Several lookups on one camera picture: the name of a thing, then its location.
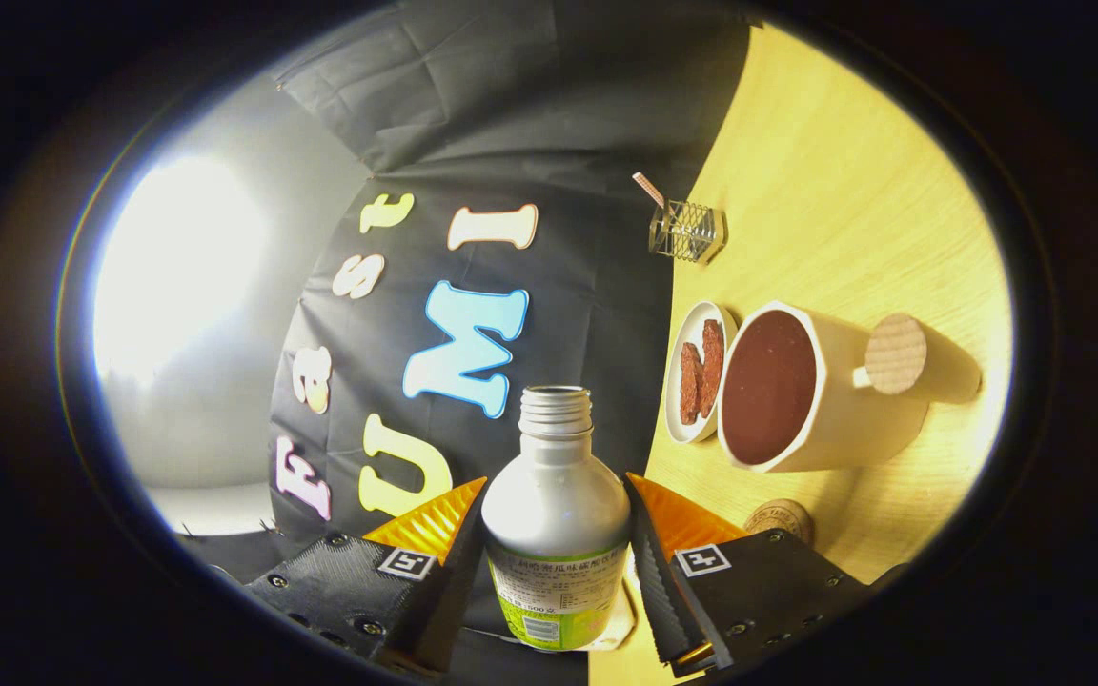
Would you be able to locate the silver juice bottle green label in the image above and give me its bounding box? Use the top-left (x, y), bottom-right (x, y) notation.
top-left (480, 385), bottom-right (633, 653)

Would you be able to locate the small white plate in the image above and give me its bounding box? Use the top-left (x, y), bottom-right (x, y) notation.
top-left (664, 301), bottom-right (739, 445)

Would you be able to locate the black backdrop cloth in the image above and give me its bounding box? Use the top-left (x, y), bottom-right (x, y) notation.
top-left (177, 0), bottom-right (760, 682)

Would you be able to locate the round cork coaster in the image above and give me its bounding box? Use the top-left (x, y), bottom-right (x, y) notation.
top-left (742, 498), bottom-right (815, 547)

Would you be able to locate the white cup with wooden handle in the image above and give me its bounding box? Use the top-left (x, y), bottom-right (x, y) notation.
top-left (717, 301), bottom-right (931, 474)

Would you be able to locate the brown snack piece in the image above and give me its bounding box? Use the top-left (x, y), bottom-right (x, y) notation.
top-left (681, 341), bottom-right (704, 426)
top-left (699, 319), bottom-right (726, 418)

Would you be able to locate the wooden table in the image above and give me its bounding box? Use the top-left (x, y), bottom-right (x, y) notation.
top-left (587, 24), bottom-right (1015, 686)

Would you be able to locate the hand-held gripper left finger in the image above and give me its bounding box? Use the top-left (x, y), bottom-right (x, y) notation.
top-left (244, 476), bottom-right (489, 673)

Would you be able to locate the wire mesh basket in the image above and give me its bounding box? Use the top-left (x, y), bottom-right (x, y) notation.
top-left (648, 198), bottom-right (729, 265)

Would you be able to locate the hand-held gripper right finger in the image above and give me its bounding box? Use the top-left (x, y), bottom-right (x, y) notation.
top-left (625, 472), bottom-right (907, 677)

